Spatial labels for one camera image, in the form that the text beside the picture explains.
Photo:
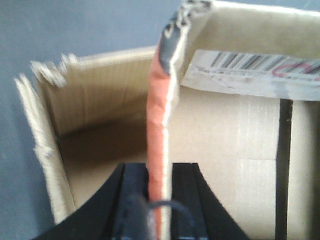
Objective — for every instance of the plain brown cardboard box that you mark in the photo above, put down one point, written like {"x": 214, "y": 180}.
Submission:
{"x": 87, "y": 115}

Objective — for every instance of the cardboard box with red print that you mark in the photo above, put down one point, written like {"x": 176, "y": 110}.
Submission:
{"x": 260, "y": 156}

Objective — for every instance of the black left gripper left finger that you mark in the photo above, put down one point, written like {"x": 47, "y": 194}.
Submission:
{"x": 117, "y": 211}

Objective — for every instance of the white barcode shipping label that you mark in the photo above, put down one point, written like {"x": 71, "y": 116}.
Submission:
{"x": 254, "y": 74}

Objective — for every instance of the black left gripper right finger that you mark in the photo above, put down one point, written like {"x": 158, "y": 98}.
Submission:
{"x": 212, "y": 221}

